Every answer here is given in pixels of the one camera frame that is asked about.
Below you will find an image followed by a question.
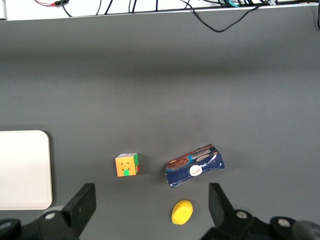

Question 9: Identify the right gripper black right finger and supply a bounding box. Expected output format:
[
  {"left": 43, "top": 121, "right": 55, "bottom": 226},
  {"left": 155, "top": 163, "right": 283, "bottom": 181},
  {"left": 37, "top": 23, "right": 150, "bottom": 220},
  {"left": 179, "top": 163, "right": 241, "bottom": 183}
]
[{"left": 201, "top": 182, "right": 266, "bottom": 240}]

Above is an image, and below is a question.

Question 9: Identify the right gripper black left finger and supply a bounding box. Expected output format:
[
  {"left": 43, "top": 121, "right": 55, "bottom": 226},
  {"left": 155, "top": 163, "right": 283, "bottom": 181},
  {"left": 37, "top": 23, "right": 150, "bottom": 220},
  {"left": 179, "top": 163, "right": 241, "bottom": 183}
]
[{"left": 37, "top": 182, "right": 97, "bottom": 240}]

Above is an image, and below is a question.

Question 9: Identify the blue cookie box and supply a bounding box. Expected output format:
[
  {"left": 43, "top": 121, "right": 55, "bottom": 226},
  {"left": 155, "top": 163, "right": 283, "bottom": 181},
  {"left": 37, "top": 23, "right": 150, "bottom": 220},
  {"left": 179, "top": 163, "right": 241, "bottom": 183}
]
[{"left": 165, "top": 143, "right": 226, "bottom": 190}]

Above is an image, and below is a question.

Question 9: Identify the beige plastic tray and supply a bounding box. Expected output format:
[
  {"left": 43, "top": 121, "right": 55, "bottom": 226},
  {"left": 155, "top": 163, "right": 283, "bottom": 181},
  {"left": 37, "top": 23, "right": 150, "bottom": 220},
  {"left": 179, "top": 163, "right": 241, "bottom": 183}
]
[{"left": 0, "top": 129, "right": 54, "bottom": 211}]

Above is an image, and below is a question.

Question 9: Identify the yellow lemon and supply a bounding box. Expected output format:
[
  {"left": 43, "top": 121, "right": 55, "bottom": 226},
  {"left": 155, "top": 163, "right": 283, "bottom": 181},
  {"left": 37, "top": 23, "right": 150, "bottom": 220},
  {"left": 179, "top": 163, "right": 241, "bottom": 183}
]
[{"left": 171, "top": 199, "right": 194, "bottom": 226}]

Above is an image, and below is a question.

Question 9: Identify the colourful puzzle cube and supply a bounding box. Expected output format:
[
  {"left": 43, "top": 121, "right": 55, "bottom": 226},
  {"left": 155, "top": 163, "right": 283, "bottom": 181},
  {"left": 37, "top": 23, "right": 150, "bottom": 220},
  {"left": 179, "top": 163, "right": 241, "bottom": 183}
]
[{"left": 115, "top": 152, "right": 140, "bottom": 178}]

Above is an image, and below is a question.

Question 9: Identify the long black looping cable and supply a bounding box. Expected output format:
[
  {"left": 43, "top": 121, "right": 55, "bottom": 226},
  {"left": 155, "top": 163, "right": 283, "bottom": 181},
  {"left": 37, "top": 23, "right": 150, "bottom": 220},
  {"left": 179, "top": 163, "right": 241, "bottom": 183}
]
[{"left": 181, "top": 0, "right": 272, "bottom": 33}]

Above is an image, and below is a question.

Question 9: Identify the short black cable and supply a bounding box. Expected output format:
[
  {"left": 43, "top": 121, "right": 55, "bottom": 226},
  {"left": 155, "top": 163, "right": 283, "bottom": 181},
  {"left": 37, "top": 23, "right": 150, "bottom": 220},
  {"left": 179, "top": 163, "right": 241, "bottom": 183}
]
[{"left": 60, "top": 0, "right": 74, "bottom": 18}]

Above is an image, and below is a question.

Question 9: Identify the teal cable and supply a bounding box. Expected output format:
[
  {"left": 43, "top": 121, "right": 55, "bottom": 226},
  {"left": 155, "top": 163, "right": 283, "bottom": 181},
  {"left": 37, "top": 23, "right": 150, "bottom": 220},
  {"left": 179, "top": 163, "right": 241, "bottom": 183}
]
[{"left": 219, "top": 0, "right": 240, "bottom": 8}]

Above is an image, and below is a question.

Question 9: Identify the thin red wire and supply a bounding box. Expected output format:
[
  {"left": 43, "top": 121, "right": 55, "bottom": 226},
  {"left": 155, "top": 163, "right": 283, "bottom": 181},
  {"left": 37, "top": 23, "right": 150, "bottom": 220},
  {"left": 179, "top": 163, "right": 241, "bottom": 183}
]
[{"left": 33, "top": 0, "right": 59, "bottom": 7}]

